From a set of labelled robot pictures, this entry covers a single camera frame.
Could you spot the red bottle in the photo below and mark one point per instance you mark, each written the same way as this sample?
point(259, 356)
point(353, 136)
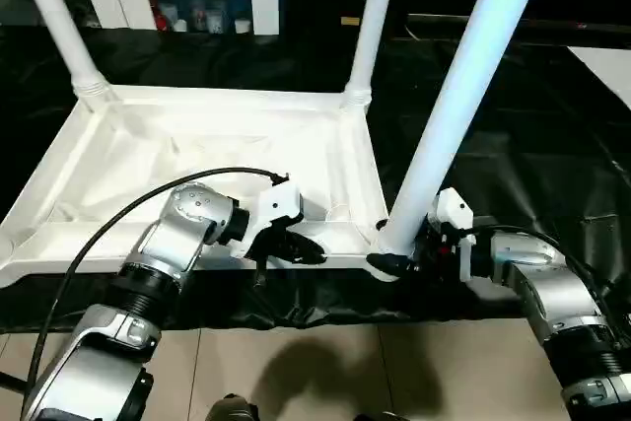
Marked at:
point(161, 17)

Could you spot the black tripod stand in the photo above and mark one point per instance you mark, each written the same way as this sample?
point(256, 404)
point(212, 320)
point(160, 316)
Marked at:
point(14, 382)

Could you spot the white plastic table top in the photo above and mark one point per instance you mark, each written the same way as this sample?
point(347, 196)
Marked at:
point(197, 135)

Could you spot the dark robot foot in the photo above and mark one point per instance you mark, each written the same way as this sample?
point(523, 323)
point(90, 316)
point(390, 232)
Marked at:
point(235, 409)
point(381, 416)

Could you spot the small tan tag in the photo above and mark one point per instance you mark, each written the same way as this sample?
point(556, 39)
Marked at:
point(350, 21)

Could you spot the dark left robot foot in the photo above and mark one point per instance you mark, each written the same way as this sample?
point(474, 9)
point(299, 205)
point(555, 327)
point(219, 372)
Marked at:
point(235, 409)

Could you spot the dark right robot foot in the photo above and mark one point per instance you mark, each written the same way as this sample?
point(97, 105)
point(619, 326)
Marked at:
point(381, 416)

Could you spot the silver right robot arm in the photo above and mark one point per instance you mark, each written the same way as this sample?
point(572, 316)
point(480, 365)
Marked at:
point(552, 293)

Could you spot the white plastic table leg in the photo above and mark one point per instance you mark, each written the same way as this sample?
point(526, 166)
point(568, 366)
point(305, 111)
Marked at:
point(373, 17)
point(463, 86)
point(59, 17)

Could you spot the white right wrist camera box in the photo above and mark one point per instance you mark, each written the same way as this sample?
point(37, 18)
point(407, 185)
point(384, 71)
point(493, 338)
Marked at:
point(452, 209)

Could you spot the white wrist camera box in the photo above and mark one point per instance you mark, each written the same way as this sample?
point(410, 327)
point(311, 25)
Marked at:
point(452, 209)
point(276, 206)

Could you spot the black work mat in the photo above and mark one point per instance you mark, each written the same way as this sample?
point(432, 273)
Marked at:
point(532, 184)

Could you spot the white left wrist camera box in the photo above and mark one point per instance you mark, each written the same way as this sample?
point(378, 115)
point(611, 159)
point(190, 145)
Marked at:
point(276, 206)

